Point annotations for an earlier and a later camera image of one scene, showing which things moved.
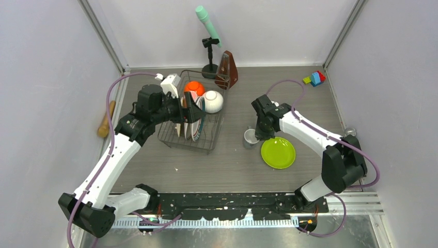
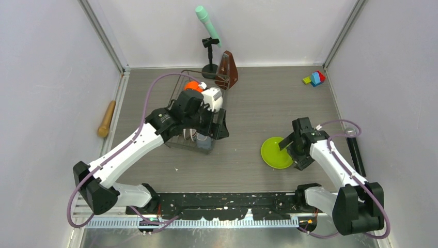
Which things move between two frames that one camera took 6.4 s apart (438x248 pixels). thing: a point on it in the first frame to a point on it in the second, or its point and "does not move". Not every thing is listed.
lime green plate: (278, 153) does not move
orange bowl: (194, 86) does not move
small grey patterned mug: (250, 138) to (203, 141)
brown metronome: (227, 75) does not move
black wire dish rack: (210, 90) does not move
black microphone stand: (209, 71) does not move
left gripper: (195, 112) to (208, 130)
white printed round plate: (187, 130) does not move
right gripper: (261, 135) to (300, 161)
